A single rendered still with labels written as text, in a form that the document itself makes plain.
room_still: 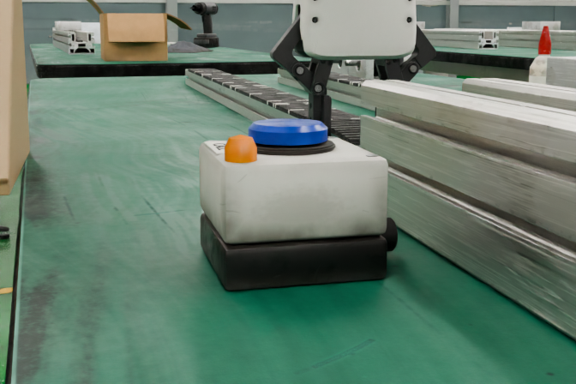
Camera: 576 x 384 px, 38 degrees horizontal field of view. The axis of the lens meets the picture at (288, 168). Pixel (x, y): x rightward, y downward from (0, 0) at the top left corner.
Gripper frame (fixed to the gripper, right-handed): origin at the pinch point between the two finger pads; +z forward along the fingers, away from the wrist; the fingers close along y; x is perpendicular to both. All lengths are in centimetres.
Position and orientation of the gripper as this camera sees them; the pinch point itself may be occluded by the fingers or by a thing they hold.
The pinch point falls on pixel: (353, 118)
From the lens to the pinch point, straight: 73.3
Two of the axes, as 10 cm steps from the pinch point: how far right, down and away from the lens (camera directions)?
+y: -9.7, 0.4, -2.4
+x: 2.4, 1.7, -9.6
